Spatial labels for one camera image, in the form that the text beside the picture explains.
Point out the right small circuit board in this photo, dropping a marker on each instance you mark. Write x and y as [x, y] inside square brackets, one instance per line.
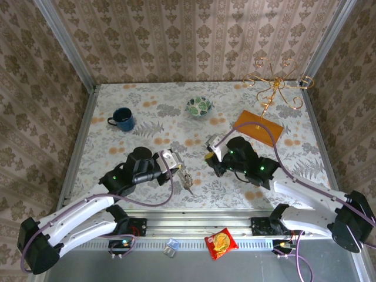
[282, 244]

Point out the large metal keyring bunch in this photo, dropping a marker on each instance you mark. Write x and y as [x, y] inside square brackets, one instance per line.
[186, 179]

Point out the left small circuit board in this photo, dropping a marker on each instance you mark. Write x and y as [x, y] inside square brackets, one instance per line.
[120, 244]

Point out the aluminium frame post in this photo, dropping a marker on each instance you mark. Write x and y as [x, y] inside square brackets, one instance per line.
[326, 41]
[67, 50]

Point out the small circuit board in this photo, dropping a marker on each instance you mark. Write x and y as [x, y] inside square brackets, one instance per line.
[282, 244]
[120, 244]

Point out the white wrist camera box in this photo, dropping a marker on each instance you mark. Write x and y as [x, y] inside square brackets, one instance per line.
[169, 158]
[216, 147]

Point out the long aluminium base rail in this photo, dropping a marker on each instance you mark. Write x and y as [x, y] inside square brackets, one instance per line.
[191, 224]

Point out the gold hook stand wooden base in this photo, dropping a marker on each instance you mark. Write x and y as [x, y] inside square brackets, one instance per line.
[249, 127]

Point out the dark blue enamel mug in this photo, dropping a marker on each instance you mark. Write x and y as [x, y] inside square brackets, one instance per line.
[124, 119]

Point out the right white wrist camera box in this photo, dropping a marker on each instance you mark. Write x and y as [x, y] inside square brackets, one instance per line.
[216, 147]

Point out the aluminium table side rail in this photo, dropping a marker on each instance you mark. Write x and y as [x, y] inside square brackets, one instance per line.
[88, 111]
[314, 117]

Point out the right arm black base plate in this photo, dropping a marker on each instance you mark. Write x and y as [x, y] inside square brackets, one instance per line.
[260, 227]

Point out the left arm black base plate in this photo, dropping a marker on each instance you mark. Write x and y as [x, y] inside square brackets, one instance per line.
[138, 227]

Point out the red snack packet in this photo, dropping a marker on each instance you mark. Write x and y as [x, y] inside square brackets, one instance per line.
[221, 243]

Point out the green leaf pattern bowl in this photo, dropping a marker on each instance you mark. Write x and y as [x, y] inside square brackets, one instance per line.
[199, 106]

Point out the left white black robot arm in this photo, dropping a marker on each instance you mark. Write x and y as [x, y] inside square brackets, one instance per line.
[82, 211]

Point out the small clear plastic box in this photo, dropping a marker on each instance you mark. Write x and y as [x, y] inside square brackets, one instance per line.
[171, 247]

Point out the grey metal panel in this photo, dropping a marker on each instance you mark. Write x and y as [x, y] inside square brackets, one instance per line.
[147, 267]

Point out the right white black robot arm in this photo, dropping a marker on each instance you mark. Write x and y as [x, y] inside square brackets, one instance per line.
[308, 191]

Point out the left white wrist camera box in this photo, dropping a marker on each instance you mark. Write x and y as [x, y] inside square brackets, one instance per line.
[169, 158]

